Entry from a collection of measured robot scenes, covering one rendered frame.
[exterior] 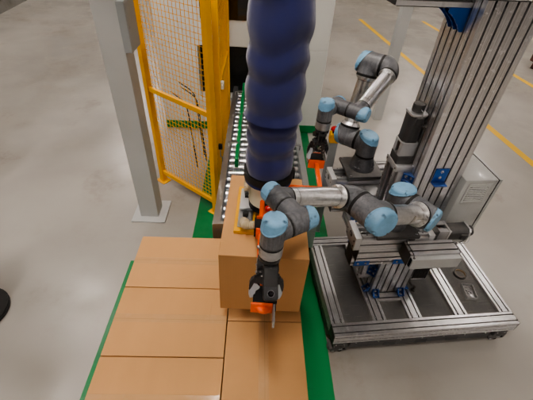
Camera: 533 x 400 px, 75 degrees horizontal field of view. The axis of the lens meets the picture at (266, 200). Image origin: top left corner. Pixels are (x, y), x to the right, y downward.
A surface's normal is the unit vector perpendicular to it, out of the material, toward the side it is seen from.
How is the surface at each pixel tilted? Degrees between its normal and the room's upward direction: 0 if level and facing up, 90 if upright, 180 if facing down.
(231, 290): 89
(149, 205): 90
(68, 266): 0
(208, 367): 0
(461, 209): 90
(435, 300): 0
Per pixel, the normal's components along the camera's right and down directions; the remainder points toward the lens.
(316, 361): 0.05, -0.76
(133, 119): 0.01, 0.65
